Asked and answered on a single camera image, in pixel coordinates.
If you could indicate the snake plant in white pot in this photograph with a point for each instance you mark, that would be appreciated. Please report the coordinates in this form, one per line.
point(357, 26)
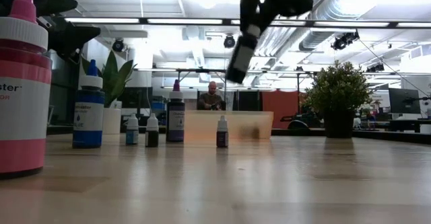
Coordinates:
point(116, 82)

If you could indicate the large pink food coloring bottle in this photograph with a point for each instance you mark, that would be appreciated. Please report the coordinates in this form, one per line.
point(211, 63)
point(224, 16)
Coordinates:
point(23, 116)

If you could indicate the black ceiling spotlight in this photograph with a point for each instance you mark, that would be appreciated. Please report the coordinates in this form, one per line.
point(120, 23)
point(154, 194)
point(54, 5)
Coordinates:
point(118, 45)
point(375, 67)
point(344, 40)
point(229, 41)

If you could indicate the small purple bottle white cap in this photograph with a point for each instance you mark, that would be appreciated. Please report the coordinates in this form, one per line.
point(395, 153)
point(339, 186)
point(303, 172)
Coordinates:
point(222, 138)

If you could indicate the large black food coloring bottle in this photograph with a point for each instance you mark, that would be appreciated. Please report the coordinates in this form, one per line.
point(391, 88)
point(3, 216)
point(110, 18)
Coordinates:
point(242, 59)

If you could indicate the person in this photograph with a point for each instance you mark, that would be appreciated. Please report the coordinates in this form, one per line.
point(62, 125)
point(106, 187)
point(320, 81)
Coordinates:
point(210, 101)

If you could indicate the red partition panel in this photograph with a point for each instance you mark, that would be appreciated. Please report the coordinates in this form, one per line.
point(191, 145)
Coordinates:
point(279, 108)

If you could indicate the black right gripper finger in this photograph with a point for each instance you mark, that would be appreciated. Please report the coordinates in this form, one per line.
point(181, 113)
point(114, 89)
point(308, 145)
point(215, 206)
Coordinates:
point(250, 8)
point(269, 13)

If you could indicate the black monitor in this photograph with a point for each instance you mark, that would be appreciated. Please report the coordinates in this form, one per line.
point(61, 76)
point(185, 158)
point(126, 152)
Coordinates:
point(404, 101)

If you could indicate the round white ceiling lamp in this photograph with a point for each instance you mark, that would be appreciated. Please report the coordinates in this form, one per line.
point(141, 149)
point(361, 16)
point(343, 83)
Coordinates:
point(207, 1)

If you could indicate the orange translucent plastic bin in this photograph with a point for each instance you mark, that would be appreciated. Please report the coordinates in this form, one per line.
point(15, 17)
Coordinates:
point(202, 126)

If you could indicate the large blue food coloring bottle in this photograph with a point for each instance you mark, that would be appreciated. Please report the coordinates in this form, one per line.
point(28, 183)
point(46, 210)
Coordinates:
point(88, 116)

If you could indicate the small dark bottle white cap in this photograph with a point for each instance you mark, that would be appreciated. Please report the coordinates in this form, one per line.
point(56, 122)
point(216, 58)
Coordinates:
point(151, 138)

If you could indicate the long ceiling light bar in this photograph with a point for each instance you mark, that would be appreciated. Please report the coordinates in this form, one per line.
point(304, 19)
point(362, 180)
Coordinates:
point(111, 20)

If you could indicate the bushy plant in black pot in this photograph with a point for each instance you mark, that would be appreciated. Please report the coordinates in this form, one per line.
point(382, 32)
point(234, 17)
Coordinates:
point(336, 86)

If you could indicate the large purple food coloring bottle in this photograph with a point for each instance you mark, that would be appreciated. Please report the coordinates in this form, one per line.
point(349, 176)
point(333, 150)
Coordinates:
point(175, 123)

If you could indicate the small teal bottle white cap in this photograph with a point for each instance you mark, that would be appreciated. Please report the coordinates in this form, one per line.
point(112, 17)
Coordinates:
point(132, 136)

